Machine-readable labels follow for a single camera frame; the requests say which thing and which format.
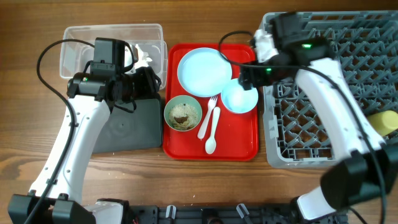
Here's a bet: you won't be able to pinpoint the white napkin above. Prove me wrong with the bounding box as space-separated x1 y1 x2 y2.
134 44 152 69

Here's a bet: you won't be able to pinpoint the green bowl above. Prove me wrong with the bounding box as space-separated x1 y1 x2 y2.
164 95 202 132

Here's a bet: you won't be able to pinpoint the light blue bowl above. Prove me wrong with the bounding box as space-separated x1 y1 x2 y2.
221 78 259 114

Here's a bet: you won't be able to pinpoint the light blue plate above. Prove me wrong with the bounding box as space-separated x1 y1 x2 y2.
177 47 233 98

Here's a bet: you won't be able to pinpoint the white plastic fork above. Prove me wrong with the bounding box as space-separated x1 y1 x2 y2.
197 95 218 139

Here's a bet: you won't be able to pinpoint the white plastic spoon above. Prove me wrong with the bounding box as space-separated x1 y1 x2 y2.
205 107 221 154

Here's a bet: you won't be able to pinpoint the yellow plastic cup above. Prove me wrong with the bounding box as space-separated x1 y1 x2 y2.
367 110 398 136

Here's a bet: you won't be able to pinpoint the rice and food scraps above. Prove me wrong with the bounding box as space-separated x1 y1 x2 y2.
169 103 198 131

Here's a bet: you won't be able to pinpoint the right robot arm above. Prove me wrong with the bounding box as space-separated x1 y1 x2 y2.
239 12 397 223

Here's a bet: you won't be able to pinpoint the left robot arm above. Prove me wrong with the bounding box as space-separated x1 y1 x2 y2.
7 37 161 223

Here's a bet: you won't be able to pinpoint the grey dishwasher rack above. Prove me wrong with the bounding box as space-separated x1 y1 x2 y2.
262 11 397 169

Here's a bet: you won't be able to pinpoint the black plastic tray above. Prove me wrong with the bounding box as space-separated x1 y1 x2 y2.
93 93 163 154

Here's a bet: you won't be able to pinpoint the red serving tray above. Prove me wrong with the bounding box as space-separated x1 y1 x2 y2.
163 43 259 161

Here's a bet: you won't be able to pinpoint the clear plastic bin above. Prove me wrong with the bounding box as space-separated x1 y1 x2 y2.
59 23 169 92

